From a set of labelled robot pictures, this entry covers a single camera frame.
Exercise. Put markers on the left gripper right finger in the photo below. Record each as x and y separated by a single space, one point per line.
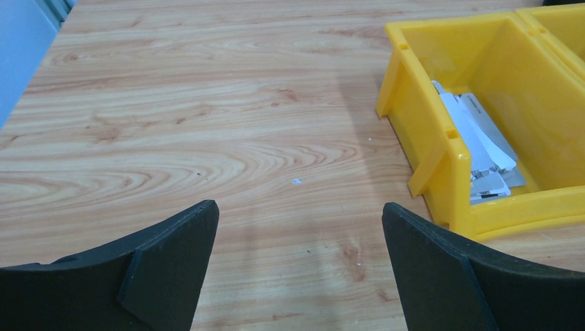
448 282

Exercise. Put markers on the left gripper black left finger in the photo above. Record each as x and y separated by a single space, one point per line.
148 280

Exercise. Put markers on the silver cards in bin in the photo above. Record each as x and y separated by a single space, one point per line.
494 170

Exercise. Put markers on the left yellow bin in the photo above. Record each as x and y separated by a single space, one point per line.
535 101

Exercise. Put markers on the yellow bin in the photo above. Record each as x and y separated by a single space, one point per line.
561 27
535 101

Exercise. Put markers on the middle yellow bin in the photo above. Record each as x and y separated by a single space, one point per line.
561 27

